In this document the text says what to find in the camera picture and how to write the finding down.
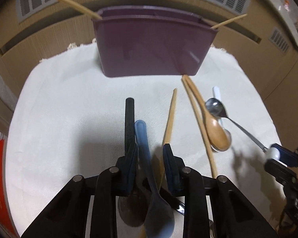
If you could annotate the wooden spoon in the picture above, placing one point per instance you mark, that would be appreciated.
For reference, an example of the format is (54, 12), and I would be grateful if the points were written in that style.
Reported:
(212, 126)

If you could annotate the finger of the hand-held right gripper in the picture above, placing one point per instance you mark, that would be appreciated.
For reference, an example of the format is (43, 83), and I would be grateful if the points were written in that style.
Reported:
(278, 169)
(286, 155)

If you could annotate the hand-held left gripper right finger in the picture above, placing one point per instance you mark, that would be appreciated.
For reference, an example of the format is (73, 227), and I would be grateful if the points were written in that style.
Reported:
(169, 164)

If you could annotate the white table cloth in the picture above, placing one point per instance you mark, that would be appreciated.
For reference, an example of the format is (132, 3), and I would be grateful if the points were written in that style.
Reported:
(72, 119)

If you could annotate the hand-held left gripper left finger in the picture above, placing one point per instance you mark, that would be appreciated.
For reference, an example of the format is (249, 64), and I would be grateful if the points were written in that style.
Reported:
(132, 164)

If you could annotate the metal spoon with white tip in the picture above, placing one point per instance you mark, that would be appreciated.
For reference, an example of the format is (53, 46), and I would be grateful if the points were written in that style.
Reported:
(216, 107)

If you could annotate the small grey vent grille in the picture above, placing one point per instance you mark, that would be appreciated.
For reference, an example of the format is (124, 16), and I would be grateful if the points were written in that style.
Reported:
(279, 40)

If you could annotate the shiny metal spoon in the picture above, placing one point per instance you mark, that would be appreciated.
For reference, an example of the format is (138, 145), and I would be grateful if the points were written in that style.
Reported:
(180, 207)

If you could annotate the purple plastic utensil holder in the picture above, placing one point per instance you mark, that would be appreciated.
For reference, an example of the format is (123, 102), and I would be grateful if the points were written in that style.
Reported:
(152, 47)

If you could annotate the blue plastic spoon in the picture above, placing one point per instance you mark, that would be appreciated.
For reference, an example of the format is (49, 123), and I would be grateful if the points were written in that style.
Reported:
(145, 146)

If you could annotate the wooden chopstick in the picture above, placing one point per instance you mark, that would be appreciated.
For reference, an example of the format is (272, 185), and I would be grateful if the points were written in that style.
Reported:
(169, 119)
(229, 20)
(69, 3)
(200, 126)

